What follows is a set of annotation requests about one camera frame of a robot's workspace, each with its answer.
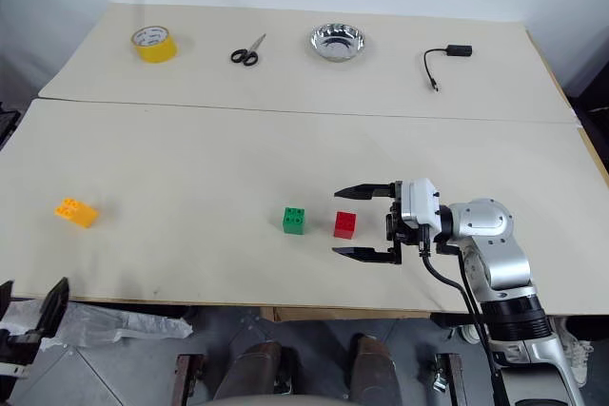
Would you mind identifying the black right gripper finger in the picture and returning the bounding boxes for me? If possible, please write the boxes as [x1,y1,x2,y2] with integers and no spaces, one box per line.
[333,182,397,203]
[330,245,397,266]

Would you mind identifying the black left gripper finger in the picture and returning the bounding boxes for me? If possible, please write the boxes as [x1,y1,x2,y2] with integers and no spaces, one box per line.
[0,280,15,325]
[35,277,71,341]

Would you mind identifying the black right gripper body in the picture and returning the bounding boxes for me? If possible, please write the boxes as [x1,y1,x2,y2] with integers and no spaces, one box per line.
[383,180,433,266]

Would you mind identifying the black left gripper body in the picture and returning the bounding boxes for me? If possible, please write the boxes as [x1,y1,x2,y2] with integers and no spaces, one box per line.
[0,328,48,370]

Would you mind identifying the red toy cube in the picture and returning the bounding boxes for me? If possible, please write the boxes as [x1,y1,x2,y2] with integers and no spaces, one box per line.
[332,210,358,240]

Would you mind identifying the tan wooden board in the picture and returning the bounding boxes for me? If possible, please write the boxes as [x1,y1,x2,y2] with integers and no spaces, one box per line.
[259,305,433,322]

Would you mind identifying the crumpled clear plastic bag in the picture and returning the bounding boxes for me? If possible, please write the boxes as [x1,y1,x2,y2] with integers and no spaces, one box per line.
[41,301,194,349]

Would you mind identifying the green toy cube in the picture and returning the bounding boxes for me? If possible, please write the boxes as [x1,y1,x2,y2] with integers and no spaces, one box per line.
[281,205,307,236]

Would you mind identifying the orange toy brick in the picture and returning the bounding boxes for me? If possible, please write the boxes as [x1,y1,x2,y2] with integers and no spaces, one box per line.
[52,197,100,231]

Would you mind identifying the dark brown rounded shape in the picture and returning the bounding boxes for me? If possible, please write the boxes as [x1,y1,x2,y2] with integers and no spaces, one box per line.
[348,335,402,403]
[212,339,287,403]

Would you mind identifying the dark metal stand foot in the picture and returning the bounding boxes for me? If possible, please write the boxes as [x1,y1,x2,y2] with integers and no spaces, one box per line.
[173,352,206,406]
[431,352,466,406]

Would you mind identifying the shiny steel bowl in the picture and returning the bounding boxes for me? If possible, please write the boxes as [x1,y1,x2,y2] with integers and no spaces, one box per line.
[305,23,368,64]

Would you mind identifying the black equipment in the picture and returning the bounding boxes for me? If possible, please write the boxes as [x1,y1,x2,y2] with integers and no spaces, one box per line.
[0,100,23,152]

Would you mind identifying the white sneaker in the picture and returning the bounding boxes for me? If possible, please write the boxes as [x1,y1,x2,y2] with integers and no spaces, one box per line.
[560,316,595,386]

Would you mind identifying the yellow tape roll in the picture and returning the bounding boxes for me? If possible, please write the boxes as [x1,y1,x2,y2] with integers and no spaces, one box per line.
[130,24,180,65]

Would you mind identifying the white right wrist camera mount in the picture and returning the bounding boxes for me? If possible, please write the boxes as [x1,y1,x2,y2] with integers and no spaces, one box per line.
[398,178,442,237]

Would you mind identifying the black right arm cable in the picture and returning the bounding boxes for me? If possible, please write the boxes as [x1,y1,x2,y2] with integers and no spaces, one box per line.
[417,233,508,406]

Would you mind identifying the black adapter with cable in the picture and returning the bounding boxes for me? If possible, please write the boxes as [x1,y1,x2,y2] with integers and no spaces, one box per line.
[422,44,474,94]

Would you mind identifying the black-handled scissors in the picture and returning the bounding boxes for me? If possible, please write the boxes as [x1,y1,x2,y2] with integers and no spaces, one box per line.
[229,33,267,68]

